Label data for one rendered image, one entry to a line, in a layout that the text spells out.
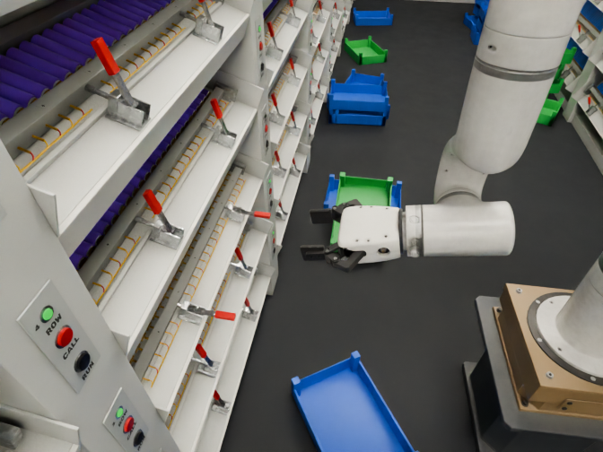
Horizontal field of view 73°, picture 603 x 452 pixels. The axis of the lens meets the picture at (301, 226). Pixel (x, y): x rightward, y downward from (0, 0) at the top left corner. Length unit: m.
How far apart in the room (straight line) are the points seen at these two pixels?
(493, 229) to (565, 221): 1.29
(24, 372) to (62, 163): 0.19
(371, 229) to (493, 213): 0.18
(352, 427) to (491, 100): 0.89
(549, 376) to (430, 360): 0.47
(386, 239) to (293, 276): 0.82
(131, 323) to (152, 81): 0.31
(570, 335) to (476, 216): 0.39
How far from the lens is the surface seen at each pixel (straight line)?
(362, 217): 0.69
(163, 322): 0.73
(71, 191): 0.43
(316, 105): 2.22
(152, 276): 0.59
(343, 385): 1.23
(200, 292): 0.80
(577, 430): 1.03
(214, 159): 0.77
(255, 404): 1.21
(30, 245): 0.37
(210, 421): 1.09
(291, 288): 1.41
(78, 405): 0.48
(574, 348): 0.98
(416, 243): 0.66
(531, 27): 0.52
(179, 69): 0.63
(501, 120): 0.55
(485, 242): 0.67
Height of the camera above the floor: 1.11
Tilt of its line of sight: 43 degrees down
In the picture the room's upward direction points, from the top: straight up
